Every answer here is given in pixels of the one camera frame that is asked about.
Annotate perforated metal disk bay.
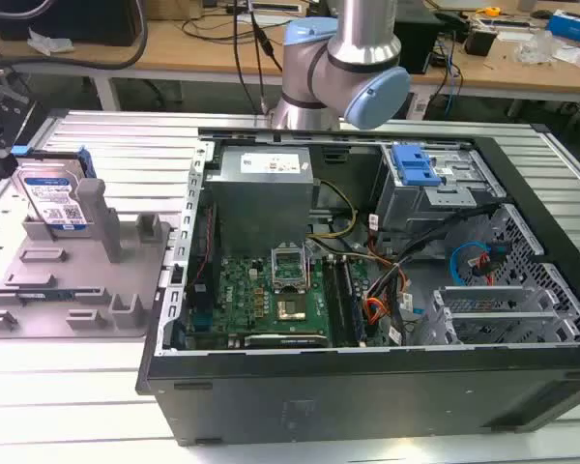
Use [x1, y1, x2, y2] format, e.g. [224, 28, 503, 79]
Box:
[432, 202, 580, 345]

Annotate hard disk in blue carrier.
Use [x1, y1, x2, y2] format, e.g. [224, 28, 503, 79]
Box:
[10, 146, 96, 241]

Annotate CPU socket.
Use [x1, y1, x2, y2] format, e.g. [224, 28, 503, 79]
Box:
[268, 246, 310, 295]

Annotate grey power supply unit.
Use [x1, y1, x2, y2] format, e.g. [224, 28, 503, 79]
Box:
[204, 146, 316, 259]

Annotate green motherboard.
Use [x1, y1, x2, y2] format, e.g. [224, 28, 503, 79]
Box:
[186, 250, 333, 350]

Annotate RAM slots with sticks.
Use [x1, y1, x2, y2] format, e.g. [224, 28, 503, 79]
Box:
[321, 254, 368, 348]

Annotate graphics card black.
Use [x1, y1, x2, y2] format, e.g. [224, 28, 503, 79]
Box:
[244, 332, 329, 350]

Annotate blue drive bay latch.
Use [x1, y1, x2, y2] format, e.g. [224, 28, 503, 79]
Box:
[391, 143, 441, 188]

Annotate silver metal drive cage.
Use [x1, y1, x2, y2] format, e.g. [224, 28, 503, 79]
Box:
[372, 143, 508, 243]

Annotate black open PC case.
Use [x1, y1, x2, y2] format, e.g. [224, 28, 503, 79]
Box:
[134, 126, 580, 447]

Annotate wooden desk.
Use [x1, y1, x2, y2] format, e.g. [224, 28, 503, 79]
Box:
[0, 0, 580, 103]

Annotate grey plastic parts rack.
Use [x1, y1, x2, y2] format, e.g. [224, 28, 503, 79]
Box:
[0, 177, 181, 340]

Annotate RAM stick on rack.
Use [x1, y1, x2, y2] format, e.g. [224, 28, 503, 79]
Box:
[17, 288, 103, 301]

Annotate black box on desk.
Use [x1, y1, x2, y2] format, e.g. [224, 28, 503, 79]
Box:
[465, 27, 495, 56]

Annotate black computer on desk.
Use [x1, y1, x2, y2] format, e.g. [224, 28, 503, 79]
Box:
[0, 0, 137, 47]

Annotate blue cardboard box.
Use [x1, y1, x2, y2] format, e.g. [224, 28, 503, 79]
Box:
[545, 9, 580, 51]

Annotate yellow and black power wires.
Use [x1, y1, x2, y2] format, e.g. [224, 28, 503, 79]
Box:
[307, 179, 359, 240]

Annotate orange and red wire bundle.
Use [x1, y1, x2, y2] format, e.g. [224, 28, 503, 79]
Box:
[362, 270, 412, 330]

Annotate blue SATA wire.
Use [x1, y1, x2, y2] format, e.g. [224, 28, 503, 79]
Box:
[449, 240, 495, 282]

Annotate black cable from arm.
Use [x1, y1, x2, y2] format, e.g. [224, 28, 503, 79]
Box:
[231, 0, 284, 116]

